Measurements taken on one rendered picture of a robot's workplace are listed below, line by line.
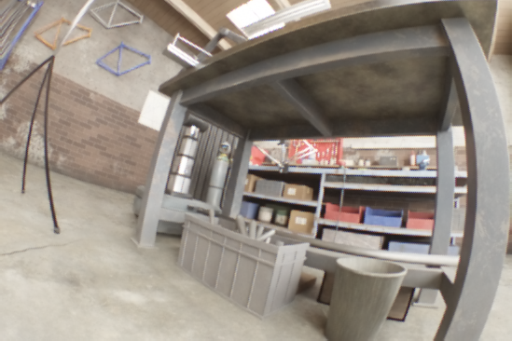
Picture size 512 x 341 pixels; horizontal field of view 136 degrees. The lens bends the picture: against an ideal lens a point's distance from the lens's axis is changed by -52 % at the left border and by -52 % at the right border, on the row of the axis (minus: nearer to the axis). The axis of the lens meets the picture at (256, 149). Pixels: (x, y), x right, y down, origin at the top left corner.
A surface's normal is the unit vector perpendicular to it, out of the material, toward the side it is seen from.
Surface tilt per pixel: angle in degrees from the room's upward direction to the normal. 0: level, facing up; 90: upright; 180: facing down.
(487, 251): 90
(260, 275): 90
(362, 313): 96
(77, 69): 90
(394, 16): 180
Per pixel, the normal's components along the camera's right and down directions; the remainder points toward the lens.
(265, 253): -0.62, -0.31
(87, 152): 0.76, -0.01
